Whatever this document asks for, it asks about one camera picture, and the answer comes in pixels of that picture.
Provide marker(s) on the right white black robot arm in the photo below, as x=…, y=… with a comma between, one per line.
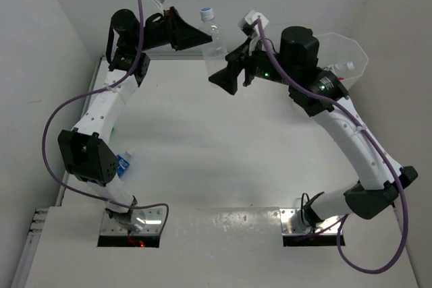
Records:
x=377, y=172

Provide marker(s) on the blue white label clear bottle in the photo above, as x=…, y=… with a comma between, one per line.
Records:
x=341, y=70

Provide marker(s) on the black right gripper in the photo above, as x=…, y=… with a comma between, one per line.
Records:
x=240, y=57

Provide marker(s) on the metal base plate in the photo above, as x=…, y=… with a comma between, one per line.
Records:
x=291, y=224
x=135, y=222

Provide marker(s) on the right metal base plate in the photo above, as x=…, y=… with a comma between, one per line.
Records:
x=291, y=224

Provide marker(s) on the blue label small bottle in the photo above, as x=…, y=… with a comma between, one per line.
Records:
x=124, y=160

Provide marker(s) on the aluminium frame rail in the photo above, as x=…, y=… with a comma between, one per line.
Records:
x=37, y=222

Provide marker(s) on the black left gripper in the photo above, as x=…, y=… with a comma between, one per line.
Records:
x=182, y=36

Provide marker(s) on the white translucent plastic bin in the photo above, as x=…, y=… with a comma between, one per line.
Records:
x=341, y=58

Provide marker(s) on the clear unlabelled plastic bottle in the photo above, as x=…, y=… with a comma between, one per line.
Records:
x=215, y=51

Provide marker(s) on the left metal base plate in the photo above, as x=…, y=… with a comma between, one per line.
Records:
x=135, y=222

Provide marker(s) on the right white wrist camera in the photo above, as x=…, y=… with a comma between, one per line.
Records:
x=249, y=23

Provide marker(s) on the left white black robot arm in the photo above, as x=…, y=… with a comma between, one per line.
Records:
x=84, y=149

